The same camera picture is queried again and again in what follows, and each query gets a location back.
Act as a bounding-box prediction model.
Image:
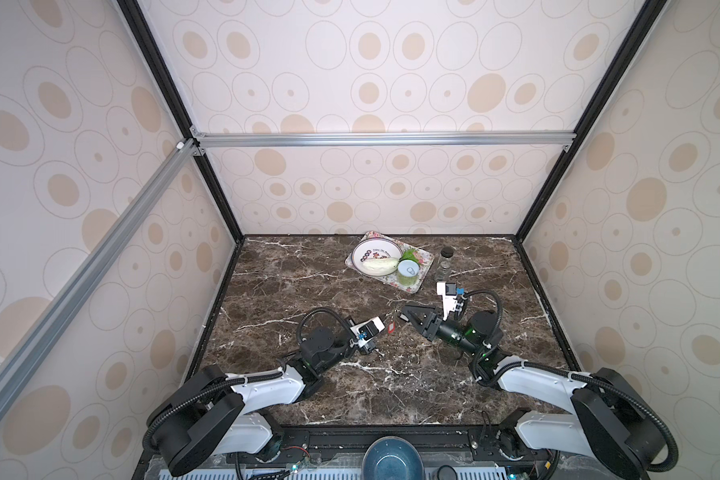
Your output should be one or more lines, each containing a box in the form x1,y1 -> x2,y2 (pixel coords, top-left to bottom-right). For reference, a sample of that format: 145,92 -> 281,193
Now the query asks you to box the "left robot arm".
142,307 -> 386,477

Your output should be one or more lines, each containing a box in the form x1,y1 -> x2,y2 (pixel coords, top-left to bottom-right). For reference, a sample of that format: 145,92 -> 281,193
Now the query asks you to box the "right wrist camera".
436,281 -> 466,322

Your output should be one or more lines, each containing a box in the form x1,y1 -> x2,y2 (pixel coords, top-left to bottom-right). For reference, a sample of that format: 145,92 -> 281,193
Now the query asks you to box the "green tin can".
396,259 -> 420,287

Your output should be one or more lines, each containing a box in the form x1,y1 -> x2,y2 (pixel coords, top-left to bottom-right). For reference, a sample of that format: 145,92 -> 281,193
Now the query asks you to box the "white plate with rim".
350,238 -> 403,274

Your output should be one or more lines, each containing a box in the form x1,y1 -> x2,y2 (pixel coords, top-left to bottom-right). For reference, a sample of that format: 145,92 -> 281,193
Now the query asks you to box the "diagonal aluminium rail left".
0,138 -> 198,421

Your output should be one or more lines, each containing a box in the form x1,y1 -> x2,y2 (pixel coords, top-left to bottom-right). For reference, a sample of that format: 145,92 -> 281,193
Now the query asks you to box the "pale cabbage piece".
361,257 -> 399,277

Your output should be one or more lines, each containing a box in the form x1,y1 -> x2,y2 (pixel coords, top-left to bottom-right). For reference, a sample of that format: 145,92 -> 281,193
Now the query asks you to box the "blue bowl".
361,436 -> 426,480

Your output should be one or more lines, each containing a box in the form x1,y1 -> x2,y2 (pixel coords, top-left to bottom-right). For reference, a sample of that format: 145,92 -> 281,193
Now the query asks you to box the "green leaf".
400,248 -> 421,264

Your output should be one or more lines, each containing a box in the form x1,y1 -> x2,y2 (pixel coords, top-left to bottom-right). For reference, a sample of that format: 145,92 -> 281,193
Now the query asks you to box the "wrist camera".
436,281 -> 466,322
350,317 -> 386,352

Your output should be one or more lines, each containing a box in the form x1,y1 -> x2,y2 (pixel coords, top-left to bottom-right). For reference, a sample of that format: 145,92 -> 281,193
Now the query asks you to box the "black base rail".
131,424 -> 655,480

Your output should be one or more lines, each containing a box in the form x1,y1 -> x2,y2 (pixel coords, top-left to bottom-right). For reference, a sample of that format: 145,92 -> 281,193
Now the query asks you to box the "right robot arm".
400,283 -> 680,479

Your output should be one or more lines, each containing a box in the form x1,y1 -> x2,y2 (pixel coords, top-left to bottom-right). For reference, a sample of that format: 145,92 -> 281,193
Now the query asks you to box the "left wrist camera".
350,317 -> 386,352

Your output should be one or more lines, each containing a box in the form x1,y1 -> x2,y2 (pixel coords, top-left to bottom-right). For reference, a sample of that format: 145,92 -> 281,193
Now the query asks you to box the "horizontal aluminium rail back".
178,130 -> 576,153

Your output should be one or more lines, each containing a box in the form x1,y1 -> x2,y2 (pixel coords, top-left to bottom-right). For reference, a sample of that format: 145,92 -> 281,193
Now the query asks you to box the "herb jar black lid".
438,246 -> 455,281

